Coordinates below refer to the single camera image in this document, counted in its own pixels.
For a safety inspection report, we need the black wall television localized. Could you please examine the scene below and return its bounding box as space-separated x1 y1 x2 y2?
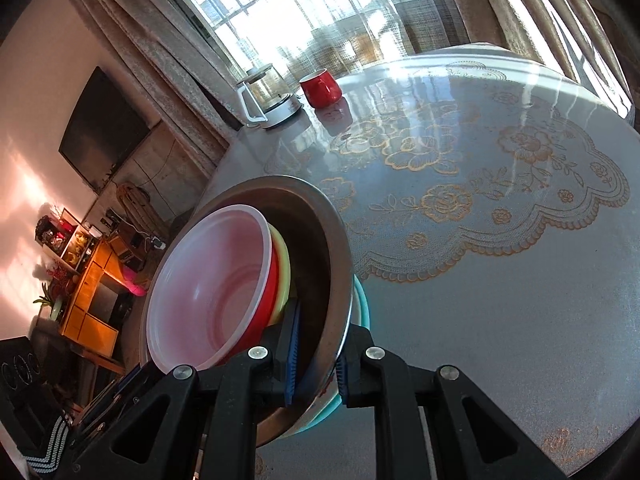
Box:
58 66 152 192

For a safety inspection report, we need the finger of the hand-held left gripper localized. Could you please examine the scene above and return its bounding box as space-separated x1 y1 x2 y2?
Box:
75 360 161 431

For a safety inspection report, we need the white glass electric kettle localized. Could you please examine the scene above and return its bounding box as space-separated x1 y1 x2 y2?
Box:
235 62 304 129

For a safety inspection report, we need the yellow plastic bowl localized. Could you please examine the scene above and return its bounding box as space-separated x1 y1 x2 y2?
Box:
267 222 292 326

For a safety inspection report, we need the barred window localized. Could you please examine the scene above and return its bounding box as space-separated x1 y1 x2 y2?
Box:
150 0 436 86

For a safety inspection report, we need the beige velvet curtain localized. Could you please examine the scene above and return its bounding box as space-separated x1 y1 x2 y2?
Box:
430 0 631 111
60 0 241 181

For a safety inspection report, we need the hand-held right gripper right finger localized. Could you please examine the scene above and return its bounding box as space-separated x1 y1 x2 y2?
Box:
334 326 568 480

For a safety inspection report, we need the red plastic bowl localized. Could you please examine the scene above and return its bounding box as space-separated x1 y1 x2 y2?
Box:
146 204 279 375

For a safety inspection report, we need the gold lace table mat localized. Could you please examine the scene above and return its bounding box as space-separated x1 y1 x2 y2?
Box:
262 60 632 283

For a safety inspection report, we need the green potted plant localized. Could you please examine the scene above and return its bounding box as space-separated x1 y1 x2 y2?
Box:
32 282 65 322

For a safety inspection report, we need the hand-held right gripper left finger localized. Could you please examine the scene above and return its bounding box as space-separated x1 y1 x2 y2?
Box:
70 299 302 480

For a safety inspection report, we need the teal plastic plate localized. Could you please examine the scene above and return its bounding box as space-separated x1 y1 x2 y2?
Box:
295 275 372 433

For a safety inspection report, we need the pink plastic container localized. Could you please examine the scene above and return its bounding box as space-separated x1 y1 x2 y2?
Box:
121 267 149 297

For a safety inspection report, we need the red mug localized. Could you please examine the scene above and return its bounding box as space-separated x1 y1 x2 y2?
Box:
299 69 343 109

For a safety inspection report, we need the stainless steel bowl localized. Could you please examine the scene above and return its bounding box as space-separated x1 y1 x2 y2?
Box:
139 175 353 448

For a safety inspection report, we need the orange wooden cabinet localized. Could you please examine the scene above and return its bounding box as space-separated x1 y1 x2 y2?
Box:
59 237 132 358

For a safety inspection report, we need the wooden display shelf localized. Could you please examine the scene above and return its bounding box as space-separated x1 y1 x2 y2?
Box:
34 207 101 276

